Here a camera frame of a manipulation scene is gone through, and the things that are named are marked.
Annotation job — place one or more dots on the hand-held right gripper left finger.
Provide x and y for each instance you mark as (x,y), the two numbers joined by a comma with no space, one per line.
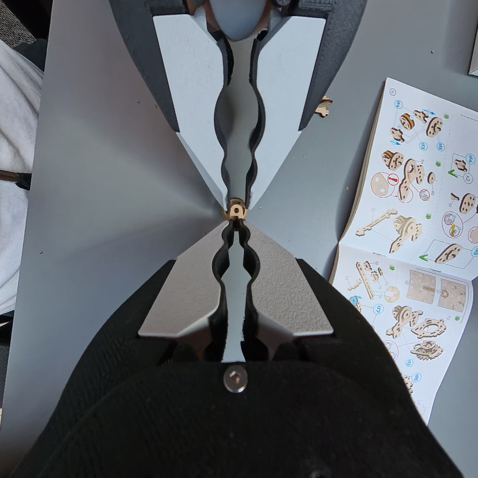
(179,298)

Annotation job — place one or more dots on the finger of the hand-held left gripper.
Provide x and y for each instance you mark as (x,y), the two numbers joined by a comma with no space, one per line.
(186,93)
(291,86)

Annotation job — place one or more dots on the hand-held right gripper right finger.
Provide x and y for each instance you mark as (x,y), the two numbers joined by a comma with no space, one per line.
(287,298)

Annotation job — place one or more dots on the small wooden wheel piece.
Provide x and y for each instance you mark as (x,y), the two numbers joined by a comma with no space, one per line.
(235,211)

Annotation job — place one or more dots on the small wooden puzzle piece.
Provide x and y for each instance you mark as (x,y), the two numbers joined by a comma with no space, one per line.
(324,108)

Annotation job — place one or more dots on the person's white shirt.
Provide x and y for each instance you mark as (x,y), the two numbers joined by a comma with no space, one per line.
(15,130)

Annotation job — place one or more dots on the open instruction booklet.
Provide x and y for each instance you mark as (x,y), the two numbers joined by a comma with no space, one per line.
(410,186)

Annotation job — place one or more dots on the white box with gold rings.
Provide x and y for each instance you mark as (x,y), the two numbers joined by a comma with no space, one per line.
(474,63)

